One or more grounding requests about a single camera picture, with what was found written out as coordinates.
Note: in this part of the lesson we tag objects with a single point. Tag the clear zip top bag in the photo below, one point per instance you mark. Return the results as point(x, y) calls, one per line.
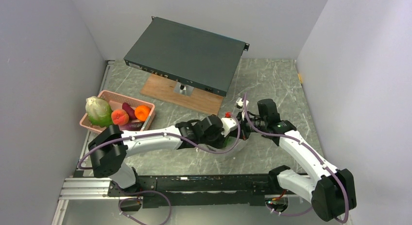
point(234, 148)

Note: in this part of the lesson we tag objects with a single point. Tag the dark rack network switch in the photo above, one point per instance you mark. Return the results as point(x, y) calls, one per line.
point(188, 55)

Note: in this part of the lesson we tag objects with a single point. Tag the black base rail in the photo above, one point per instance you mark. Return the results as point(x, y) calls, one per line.
point(203, 190)

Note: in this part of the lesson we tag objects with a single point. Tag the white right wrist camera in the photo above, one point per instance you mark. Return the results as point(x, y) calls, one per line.
point(241, 103)

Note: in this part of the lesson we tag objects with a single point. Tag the red peach fake fruit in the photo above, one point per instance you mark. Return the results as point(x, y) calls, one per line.
point(119, 117)

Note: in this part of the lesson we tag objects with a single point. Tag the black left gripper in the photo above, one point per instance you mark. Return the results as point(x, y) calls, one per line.
point(220, 143)

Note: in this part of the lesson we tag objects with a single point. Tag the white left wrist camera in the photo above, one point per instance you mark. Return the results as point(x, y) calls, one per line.
point(230, 124)

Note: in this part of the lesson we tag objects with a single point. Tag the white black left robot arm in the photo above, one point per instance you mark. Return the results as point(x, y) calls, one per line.
point(108, 151)

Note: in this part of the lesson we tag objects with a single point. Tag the wooden board stand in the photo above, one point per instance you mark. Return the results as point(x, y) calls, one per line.
point(183, 95)

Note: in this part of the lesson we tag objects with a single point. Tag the orange fake fruit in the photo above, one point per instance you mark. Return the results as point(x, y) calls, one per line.
point(142, 112)

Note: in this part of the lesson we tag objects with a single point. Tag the dark purple fake eggplant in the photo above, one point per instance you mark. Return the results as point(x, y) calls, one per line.
point(132, 126)

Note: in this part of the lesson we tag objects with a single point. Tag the pink plastic basket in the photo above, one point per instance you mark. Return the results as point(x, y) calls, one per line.
point(116, 100)

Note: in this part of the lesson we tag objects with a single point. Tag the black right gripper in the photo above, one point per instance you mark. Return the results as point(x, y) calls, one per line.
point(241, 126)

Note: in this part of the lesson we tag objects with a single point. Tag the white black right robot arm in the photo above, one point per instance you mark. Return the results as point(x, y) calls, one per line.
point(330, 190)

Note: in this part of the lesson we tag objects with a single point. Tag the white fake food pieces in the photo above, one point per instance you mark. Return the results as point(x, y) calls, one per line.
point(99, 111)

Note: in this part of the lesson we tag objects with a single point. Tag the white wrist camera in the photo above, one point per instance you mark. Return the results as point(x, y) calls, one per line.
point(230, 124)
point(241, 103)

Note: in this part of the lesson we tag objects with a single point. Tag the aluminium frame rail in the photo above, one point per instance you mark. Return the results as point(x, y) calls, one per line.
point(85, 188)

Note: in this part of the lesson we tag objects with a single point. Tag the dark red fake fruit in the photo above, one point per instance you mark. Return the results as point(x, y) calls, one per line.
point(129, 110)

